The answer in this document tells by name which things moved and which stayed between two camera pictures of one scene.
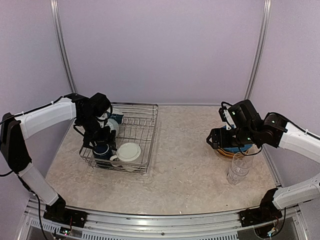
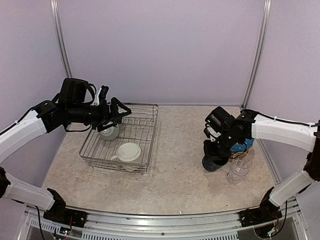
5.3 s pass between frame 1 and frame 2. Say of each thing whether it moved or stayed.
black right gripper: moved
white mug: stayed
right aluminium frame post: stayed
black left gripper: moved
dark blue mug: moved
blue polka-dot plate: stayed
